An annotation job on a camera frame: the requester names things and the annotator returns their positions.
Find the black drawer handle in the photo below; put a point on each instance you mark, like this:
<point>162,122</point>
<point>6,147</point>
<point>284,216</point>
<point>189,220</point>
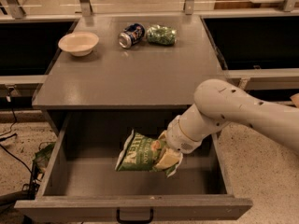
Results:
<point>134,216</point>

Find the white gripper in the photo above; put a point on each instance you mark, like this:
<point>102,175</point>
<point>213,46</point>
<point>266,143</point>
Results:
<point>177,138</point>

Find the white ceramic bowl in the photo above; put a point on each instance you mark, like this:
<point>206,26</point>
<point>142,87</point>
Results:
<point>78,43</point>

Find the metal railing frame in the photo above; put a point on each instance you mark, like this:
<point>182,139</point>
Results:
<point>22,9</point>

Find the green jalapeno chip bag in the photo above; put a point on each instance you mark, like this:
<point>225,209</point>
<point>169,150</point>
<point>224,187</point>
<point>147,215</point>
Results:
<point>141,153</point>

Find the blue soda can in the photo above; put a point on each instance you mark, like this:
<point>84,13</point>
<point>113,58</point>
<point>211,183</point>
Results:
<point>131,35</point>

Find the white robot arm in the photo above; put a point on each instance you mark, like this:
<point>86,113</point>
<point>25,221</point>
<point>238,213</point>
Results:
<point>218,103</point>

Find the small green crumpled bag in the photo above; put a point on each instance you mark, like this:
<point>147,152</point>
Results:
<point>161,35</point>

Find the grey cabinet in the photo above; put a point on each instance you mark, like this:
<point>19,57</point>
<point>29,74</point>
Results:
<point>112,91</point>

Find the green bag on floor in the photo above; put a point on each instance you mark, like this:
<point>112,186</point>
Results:
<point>42,157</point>

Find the grey open top drawer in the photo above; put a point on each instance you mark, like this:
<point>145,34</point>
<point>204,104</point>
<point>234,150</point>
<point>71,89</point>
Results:
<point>81,184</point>

